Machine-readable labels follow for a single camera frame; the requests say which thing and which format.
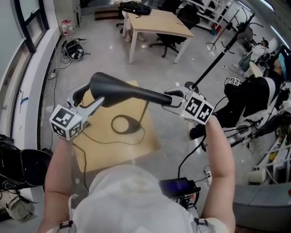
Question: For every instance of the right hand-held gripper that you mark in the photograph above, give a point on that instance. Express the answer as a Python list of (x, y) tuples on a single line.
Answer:
[(196, 108)]

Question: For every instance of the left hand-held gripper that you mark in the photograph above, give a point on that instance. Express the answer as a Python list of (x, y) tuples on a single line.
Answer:
[(66, 123)]

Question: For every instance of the black desk lamp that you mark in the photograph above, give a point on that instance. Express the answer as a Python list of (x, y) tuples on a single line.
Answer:
[(118, 88)]

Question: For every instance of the person's right forearm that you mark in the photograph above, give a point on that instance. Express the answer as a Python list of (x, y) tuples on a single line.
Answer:
[(220, 159)]

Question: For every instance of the person's left forearm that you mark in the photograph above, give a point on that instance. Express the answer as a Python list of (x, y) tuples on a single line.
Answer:
[(59, 163)]

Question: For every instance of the wooden desk white legs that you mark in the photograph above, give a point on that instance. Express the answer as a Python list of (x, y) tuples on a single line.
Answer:
[(159, 22)]

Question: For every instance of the white power strip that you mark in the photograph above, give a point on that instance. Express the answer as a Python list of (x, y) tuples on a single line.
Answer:
[(53, 74), (209, 179)]

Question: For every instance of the black pole stand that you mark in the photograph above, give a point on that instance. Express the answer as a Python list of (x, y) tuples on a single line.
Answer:
[(209, 69)]

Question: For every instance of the open black equipment case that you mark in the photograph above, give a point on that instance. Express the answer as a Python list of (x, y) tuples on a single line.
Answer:
[(75, 53)]

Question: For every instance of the low wooden table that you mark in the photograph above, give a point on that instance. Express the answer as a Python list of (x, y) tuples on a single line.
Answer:
[(109, 154)]

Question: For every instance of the black office chair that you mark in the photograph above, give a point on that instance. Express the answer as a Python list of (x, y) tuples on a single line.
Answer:
[(170, 38)]

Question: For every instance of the wooden coat rack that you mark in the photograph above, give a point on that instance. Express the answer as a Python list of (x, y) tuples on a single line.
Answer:
[(212, 45)]

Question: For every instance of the clear water jug red cap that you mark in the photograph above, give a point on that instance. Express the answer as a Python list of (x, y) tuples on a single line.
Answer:
[(66, 29)]

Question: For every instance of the small black chest monitor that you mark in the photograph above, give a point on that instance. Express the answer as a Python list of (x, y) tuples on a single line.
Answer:
[(175, 185)]

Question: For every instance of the white locker cabinet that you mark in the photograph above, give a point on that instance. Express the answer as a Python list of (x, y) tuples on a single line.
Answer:
[(77, 13)]

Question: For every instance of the brown wooden step platform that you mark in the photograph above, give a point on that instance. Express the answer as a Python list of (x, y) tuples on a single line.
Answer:
[(106, 14)]

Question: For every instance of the white shelving unit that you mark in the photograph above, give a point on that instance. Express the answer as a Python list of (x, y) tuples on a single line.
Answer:
[(213, 13)]

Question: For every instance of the black bag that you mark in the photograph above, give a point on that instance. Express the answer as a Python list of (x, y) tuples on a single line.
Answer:
[(136, 8)]

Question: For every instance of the person's white shirt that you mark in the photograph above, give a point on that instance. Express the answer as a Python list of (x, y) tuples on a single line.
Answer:
[(127, 200)]

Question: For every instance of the cream cylinder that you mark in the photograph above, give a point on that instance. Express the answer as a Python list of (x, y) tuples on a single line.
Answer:
[(257, 176)]

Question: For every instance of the white metal shelf rack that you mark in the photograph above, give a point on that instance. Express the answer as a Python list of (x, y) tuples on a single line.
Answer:
[(272, 159)]

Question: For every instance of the beige fabric bag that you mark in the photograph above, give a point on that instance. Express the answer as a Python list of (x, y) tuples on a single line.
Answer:
[(20, 208)]

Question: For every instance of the grey cabinet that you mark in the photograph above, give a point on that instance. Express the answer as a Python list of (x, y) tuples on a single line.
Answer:
[(261, 204)]

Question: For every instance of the black window frame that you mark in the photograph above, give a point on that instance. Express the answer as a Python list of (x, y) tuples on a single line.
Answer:
[(29, 34)]

